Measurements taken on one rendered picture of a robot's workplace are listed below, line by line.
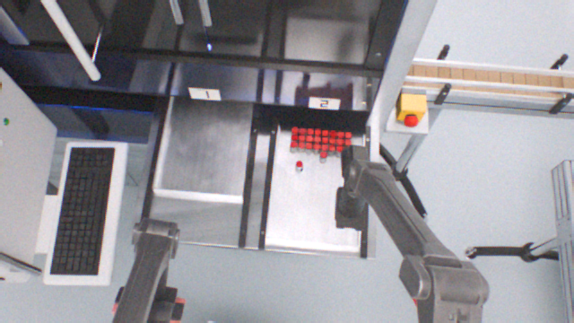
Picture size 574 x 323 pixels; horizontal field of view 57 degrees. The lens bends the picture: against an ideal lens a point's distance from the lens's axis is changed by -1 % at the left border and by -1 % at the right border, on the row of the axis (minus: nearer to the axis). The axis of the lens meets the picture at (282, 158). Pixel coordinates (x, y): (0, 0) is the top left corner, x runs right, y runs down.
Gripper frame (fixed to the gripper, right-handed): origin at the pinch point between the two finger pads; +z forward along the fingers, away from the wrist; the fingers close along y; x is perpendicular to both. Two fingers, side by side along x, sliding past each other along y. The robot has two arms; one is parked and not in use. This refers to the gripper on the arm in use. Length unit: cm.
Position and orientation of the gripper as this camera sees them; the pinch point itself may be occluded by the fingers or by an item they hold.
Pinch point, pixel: (345, 222)
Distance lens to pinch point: 133.0
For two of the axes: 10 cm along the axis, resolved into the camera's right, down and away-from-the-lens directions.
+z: -0.1, 5.1, 8.6
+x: -10.0, -0.8, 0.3
